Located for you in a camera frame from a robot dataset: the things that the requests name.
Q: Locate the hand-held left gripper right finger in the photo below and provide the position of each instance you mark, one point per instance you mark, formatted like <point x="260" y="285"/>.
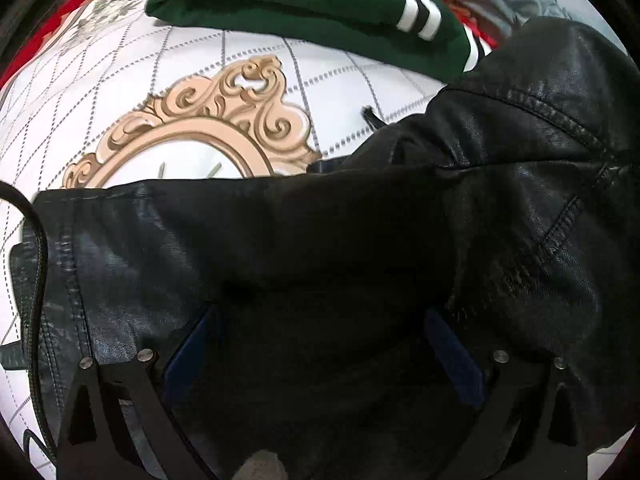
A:
<point x="455" y="357"/>

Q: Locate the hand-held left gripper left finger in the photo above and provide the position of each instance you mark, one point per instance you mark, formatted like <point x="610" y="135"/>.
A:
<point x="192" y="347"/>

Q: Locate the black leather jacket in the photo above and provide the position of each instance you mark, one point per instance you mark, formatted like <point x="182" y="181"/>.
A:
<point x="350" y="240"/>

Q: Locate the white diamond-pattern floral blanket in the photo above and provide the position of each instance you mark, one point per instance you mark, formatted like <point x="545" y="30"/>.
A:
<point x="175" y="95"/>

